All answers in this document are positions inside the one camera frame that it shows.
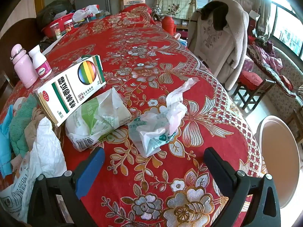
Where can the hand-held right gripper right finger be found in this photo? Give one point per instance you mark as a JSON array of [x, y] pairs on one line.
[[217, 167]]

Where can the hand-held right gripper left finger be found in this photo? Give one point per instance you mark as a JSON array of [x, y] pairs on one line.
[[91, 172]]

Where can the green white plastic bag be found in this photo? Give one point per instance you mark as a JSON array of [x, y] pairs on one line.
[[99, 120]]

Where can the beige round trash bin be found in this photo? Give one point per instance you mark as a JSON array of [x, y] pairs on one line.
[[279, 158]]

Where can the white plastic bag with barcode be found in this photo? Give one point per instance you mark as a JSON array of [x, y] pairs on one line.
[[45, 151]]

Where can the white teal plastic bag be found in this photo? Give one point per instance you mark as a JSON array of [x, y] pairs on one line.
[[156, 127]]

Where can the teal towel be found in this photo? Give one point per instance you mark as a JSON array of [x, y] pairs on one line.
[[21, 123]]

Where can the dark wooden stool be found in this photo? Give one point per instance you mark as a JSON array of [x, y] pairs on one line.
[[262, 94]]

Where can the white medicine box rainbow circle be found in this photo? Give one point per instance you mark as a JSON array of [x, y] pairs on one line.
[[71, 87]]

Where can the light wooden chair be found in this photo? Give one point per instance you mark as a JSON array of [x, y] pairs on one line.
[[298, 125]]

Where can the light blue packet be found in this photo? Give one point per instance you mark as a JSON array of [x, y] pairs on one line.
[[4, 141]]

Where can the red cushion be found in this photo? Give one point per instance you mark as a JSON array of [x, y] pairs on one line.
[[249, 79]]

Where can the red floral tablecloth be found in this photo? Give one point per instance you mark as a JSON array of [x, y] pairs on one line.
[[151, 75]]

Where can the floral sofa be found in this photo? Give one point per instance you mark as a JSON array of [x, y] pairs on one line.
[[284, 75]]

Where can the cream fleece coat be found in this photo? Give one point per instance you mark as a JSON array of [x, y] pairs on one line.
[[213, 47]]

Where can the white pill bottle pink label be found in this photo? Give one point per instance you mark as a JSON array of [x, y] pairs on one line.
[[40, 61]]

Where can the purple clothes pile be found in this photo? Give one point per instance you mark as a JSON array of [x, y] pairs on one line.
[[267, 54]]

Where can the red plastic basin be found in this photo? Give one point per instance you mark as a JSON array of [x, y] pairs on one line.
[[51, 27]]

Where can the red thermos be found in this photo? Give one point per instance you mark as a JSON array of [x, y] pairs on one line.
[[168, 24]]

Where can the window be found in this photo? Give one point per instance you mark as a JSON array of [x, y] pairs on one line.
[[286, 28]]

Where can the round dark wooden board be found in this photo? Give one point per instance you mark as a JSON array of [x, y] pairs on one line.
[[21, 33]]

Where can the white red plastic bag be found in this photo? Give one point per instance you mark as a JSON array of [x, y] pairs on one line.
[[84, 13]]

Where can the checkered floral cover cloth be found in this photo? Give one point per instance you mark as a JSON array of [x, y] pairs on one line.
[[175, 2]]

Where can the cardboard box with label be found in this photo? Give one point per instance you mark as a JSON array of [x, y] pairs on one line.
[[132, 3]]

